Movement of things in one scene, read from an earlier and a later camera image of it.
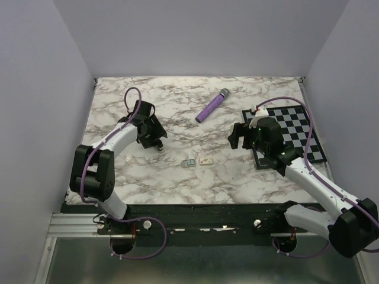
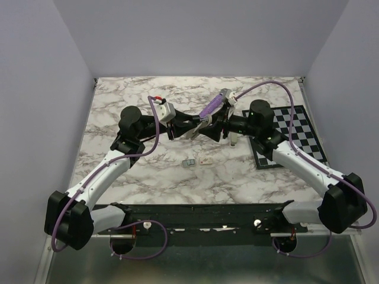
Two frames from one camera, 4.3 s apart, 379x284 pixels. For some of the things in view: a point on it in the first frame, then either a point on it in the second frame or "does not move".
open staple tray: (188, 163) does not move
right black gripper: (240, 129) -> (221, 117)
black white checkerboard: (299, 135) does not move
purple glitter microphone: (224, 93) does not move
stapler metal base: (160, 149) -> (193, 134)
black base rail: (196, 225) does not move
